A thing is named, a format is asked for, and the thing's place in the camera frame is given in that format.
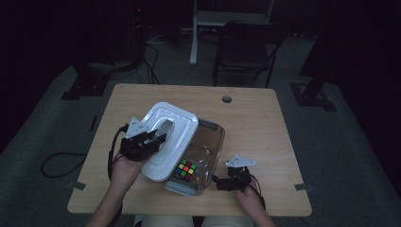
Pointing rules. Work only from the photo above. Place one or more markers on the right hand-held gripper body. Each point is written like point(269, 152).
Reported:
point(241, 178)

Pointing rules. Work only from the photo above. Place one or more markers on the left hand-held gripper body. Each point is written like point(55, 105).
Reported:
point(137, 148)

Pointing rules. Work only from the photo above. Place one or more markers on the colourful puzzle cube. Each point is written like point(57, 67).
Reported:
point(186, 170)

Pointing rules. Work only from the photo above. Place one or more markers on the clear plastic storage box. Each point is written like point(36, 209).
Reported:
point(208, 145)

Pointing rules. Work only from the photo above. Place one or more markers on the person's right hand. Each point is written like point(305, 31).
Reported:
point(252, 197)

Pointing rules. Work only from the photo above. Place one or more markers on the person's left hand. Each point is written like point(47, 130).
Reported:
point(124, 171)

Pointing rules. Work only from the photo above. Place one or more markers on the short black floor strip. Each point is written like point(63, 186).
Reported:
point(93, 123)

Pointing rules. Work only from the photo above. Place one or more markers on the grey tape piece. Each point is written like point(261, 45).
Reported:
point(76, 185)
point(303, 187)

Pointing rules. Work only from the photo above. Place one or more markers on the black stand with flat base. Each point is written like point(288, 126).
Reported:
point(85, 86)
point(312, 94)

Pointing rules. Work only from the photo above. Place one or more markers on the black folding chair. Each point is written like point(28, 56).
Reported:
point(249, 50)

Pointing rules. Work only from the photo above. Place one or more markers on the white metal desk frame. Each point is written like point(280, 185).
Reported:
point(194, 47)

